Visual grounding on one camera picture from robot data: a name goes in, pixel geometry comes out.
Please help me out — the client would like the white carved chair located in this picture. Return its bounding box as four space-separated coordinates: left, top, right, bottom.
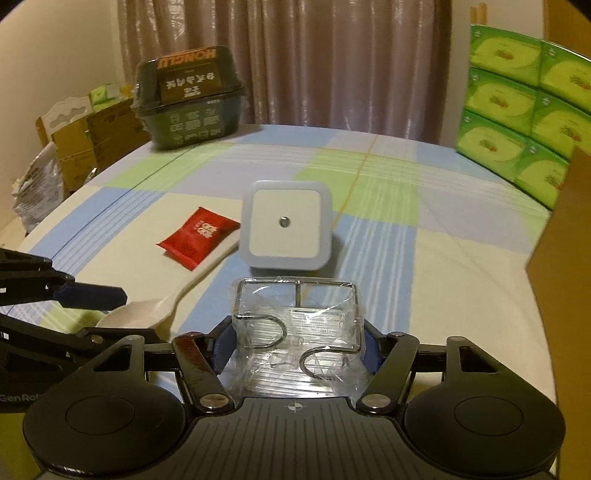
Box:
46 95 93 132

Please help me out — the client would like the red sachet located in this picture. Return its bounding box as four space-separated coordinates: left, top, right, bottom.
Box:
156 207 241 270

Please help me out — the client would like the white plastic spoon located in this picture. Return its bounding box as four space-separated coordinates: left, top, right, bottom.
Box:
95 240 241 330

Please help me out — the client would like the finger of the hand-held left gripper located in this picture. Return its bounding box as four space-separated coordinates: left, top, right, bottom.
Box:
0 315 167 356
0 249 127 310

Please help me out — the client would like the white printed plastic bag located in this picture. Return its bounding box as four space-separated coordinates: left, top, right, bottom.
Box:
11 143 70 234

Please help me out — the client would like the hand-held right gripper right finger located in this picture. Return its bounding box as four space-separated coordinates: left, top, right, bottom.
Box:
355 320 509 412

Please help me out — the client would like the large cardboard box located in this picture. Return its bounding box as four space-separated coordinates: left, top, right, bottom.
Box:
526 148 591 462

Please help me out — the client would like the stack of green tissue packs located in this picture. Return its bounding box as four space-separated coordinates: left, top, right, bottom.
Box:
455 23 591 210

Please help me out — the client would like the white square night light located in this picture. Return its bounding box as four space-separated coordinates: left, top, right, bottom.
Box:
239 181 332 273

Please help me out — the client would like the wire hook rack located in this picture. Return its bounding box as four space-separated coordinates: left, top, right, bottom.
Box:
228 276 370 398

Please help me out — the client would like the dark green noodle bowl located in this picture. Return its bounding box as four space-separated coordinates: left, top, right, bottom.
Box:
130 45 245 152

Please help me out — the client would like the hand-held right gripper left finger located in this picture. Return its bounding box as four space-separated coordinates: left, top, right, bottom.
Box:
81 316 237 412

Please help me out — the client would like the beige curtain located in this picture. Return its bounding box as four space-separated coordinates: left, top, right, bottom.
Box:
117 0 451 146

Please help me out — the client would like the checked tablecloth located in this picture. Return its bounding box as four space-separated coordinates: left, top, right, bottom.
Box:
0 122 559 416

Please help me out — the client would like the brown cardboard box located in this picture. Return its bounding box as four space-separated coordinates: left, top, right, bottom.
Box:
53 108 151 195
37 99 139 146

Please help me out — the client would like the single green tissue pack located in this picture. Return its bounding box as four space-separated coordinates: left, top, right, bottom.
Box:
90 83 122 112

